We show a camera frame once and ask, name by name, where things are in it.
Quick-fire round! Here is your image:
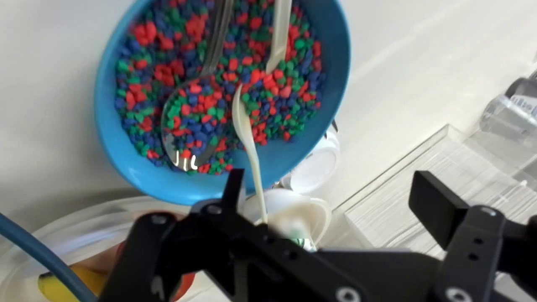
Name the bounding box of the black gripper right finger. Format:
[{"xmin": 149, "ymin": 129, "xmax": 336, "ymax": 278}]
[{"xmin": 408, "ymin": 168, "xmax": 537, "ymax": 302}]

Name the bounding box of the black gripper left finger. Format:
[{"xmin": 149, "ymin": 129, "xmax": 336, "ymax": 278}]
[{"xmin": 97, "ymin": 166, "xmax": 337, "ymax": 302}]

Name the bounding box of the white plastic spoon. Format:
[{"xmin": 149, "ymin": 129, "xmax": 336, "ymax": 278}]
[
  {"xmin": 230, "ymin": 82, "xmax": 270, "ymax": 225},
  {"xmin": 267, "ymin": 0, "xmax": 294, "ymax": 74}
]

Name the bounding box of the blue bowl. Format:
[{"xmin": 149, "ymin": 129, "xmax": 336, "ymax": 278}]
[{"xmin": 92, "ymin": 0, "xmax": 352, "ymax": 206}]

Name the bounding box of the colourful cereal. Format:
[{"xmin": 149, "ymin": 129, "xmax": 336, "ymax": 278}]
[{"xmin": 114, "ymin": 0, "xmax": 327, "ymax": 176}]

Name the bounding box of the white paper towel stack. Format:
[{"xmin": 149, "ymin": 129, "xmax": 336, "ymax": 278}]
[{"xmin": 329, "ymin": 122, "xmax": 537, "ymax": 265}]

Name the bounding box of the yellow banana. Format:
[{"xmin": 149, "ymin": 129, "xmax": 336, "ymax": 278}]
[{"xmin": 37, "ymin": 261, "xmax": 122, "ymax": 302}]

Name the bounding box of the small printed paper cup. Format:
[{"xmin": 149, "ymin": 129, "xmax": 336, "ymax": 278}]
[{"xmin": 257, "ymin": 188, "xmax": 332, "ymax": 251}]

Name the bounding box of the small white round lid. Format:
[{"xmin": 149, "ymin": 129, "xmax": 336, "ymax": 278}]
[{"xmin": 280, "ymin": 129, "xmax": 342, "ymax": 194}]

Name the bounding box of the metal spoon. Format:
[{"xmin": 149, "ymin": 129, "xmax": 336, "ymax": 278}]
[{"xmin": 159, "ymin": 0, "xmax": 237, "ymax": 173}]

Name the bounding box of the blue cable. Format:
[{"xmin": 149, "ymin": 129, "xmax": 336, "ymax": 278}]
[{"xmin": 0, "ymin": 211, "xmax": 99, "ymax": 302}]

